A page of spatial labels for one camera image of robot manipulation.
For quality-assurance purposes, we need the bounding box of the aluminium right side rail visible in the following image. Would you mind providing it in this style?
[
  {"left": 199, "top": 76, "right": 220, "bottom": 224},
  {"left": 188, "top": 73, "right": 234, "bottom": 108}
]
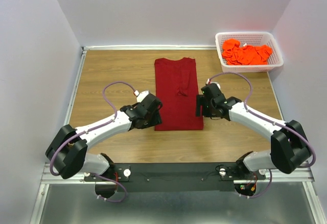
[{"left": 267, "top": 72, "right": 291, "bottom": 135}]

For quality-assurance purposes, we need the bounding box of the aluminium left side rail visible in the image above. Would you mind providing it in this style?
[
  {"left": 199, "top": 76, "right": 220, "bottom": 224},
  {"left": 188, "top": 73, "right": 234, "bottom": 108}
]
[{"left": 52, "top": 46, "right": 87, "bottom": 163}]

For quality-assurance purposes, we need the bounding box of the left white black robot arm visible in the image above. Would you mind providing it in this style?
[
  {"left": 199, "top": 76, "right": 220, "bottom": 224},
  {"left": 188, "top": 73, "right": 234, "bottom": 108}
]
[{"left": 45, "top": 91, "right": 162, "bottom": 179}]

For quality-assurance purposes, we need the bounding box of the orange t-shirt in basket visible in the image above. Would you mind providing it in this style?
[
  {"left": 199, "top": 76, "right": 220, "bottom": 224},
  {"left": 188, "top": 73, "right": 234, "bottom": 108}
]
[{"left": 222, "top": 39, "right": 273, "bottom": 65}]

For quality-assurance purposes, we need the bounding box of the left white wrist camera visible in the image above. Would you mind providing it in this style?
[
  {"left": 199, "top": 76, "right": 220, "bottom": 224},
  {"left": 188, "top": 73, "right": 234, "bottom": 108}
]
[{"left": 133, "top": 90, "right": 150, "bottom": 103}]

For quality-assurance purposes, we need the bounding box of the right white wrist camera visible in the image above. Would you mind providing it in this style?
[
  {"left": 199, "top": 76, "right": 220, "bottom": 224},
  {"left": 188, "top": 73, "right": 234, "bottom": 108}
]
[{"left": 205, "top": 79, "right": 221, "bottom": 89}]

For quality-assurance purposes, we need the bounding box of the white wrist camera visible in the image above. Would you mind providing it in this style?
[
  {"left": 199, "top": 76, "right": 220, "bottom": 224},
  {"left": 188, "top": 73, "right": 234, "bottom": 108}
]
[
  {"left": 205, "top": 79, "right": 221, "bottom": 89},
  {"left": 133, "top": 90, "right": 150, "bottom": 103}
]

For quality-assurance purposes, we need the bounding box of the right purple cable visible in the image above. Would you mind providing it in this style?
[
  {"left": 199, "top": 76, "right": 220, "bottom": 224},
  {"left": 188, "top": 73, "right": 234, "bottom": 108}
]
[{"left": 206, "top": 72, "right": 316, "bottom": 199}]

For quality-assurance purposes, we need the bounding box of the dark red t-shirt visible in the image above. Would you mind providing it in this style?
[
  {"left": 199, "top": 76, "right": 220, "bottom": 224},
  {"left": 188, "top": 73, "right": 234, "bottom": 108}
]
[{"left": 154, "top": 57, "right": 204, "bottom": 131}]

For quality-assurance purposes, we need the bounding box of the aluminium back rail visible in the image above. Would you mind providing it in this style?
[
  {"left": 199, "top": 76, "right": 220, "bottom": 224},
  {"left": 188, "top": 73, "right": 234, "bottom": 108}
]
[{"left": 82, "top": 45, "right": 216, "bottom": 51}]

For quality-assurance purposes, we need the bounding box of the aluminium front rail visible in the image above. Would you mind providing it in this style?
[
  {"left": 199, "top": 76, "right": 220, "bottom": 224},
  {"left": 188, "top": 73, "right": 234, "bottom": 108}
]
[{"left": 41, "top": 162, "right": 314, "bottom": 184}]

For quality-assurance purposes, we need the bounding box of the white plastic laundry basket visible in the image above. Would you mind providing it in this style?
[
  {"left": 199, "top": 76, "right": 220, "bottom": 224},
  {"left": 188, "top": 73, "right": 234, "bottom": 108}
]
[{"left": 215, "top": 32, "right": 284, "bottom": 72}]

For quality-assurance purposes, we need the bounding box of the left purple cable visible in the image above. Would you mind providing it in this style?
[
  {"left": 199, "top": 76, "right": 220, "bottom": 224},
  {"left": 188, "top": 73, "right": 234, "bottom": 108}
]
[{"left": 50, "top": 81, "right": 128, "bottom": 203}]

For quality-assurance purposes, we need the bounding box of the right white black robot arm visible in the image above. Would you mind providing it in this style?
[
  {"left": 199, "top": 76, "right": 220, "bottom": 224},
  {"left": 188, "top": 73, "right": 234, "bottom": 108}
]
[{"left": 196, "top": 83, "right": 312, "bottom": 176}]

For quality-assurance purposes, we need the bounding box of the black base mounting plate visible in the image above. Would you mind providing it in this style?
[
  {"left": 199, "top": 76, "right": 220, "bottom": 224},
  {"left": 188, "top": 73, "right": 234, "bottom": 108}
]
[{"left": 84, "top": 162, "right": 266, "bottom": 196}]

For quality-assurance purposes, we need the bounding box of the aluminium rail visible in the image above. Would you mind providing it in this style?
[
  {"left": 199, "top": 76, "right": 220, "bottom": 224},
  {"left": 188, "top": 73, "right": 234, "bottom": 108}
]
[
  {"left": 267, "top": 72, "right": 291, "bottom": 135},
  {"left": 52, "top": 46, "right": 87, "bottom": 163},
  {"left": 82, "top": 45, "right": 216, "bottom": 51},
  {"left": 41, "top": 162, "right": 314, "bottom": 184}
]

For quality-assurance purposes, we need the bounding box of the purple cable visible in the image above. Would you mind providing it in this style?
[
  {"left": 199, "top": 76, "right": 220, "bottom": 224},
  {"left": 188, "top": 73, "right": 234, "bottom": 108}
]
[
  {"left": 206, "top": 72, "right": 316, "bottom": 199},
  {"left": 50, "top": 81, "right": 128, "bottom": 203}
]

